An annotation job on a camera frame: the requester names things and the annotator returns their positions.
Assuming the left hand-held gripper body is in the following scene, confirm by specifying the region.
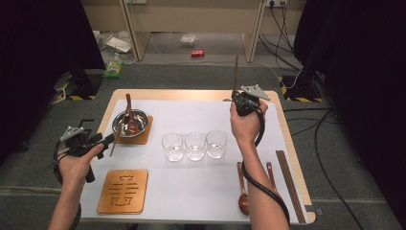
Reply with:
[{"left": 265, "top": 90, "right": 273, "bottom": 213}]
[{"left": 59, "top": 119, "right": 97, "bottom": 157}]

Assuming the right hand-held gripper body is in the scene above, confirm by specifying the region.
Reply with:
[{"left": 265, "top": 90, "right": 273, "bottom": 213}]
[{"left": 236, "top": 84, "right": 271, "bottom": 117}]

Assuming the single wooden chopstick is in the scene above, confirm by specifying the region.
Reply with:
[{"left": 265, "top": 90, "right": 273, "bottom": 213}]
[
  {"left": 233, "top": 54, "right": 240, "bottom": 94},
  {"left": 109, "top": 108, "right": 132, "bottom": 157}
]

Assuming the wooden spoon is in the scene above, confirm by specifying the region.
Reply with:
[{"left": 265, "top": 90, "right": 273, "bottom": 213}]
[
  {"left": 124, "top": 93, "right": 140, "bottom": 134},
  {"left": 237, "top": 161, "right": 251, "bottom": 217},
  {"left": 266, "top": 161, "right": 282, "bottom": 199}
]

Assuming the steel bowl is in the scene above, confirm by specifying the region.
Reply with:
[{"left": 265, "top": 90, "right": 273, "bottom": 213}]
[{"left": 111, "top": 108, "right": 149, "bottom": 138}]

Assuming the row of wooden chopsticks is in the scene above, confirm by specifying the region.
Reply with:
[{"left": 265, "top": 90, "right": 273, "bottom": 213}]
[{"left": 275, "top": 149, "right": 306, "bottom": 224}]

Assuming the person's right hand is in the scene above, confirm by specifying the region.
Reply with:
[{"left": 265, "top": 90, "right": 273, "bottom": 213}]
[{"left": 230, "top": 101, "right": 269, "bottom": 145}]

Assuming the person's left hand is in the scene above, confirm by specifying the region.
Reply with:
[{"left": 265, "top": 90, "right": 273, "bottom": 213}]
[{"left": 58, "top": 144, "right": 104, "bottom": 192}]

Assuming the square wooden coaster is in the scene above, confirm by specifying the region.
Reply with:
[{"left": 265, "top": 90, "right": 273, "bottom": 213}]
[
  {"left": 97, "top": 169, "right": 149, "bottom": 215},
  {"left": 114, "top": 115, "right": 154, "bottom": 146}
]

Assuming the white paper sheet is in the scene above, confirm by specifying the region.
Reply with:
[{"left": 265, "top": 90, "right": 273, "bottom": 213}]
[{"left": 79, "top": 99, "right": 310, "bottom": 224}]

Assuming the clear drinking glass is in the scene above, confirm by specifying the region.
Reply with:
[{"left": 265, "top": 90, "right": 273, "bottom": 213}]
[
  {"left": 184, "top": 131, "right": 207, "bottom": 162},
  {"left": 205, "top": 129, "right": 228, "bottom": 160},
  {"left": 161, "top": 132, "right": 185, "bottom": 162}
]

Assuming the striped stand base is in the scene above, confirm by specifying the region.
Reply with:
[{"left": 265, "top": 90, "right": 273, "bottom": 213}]
[
  {"left": 47, "top": 69, "right": 106, "bottom": 106},
  {"left": 277, "top": 71, "right": 329, "bottom": 104}
]

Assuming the green packet on floor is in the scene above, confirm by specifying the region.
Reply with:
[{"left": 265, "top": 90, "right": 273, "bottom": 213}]
[{"left": 102, "top": 52, "right": 124, "bottom": 80}]

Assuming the clear plastic package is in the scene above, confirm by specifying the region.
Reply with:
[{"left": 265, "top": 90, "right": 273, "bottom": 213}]
[{"left": 179, "top": 33, "right": 198, "bottom": 48}]

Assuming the black curtain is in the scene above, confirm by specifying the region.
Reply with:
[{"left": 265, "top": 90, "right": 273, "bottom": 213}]
[
  {"left": 293, "top": 0, "right": 406, "bottom": 221},
  {"left": 0, "top": 0, "right": 106, "bottom": 167}
]

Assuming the beige office desk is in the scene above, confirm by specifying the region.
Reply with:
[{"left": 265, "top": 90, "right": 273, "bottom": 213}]
[{"left": 79, "top": 0, "right": 307, "bottom": 63}]

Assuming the white flat carton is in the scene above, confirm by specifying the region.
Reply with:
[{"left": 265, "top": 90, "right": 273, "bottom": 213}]
[{"left": 104, "top": 34, "right": 132, "bottom": 54}]

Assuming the black power cable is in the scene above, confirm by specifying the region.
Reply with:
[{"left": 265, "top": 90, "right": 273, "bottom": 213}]
[{"left": 258, "top": 3, "right": 303, "bottom": 71}]

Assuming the black floor cable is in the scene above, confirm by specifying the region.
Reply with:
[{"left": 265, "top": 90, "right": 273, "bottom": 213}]
[{"left": 314, "top": 108, "right": 365, "bottom": 230}]

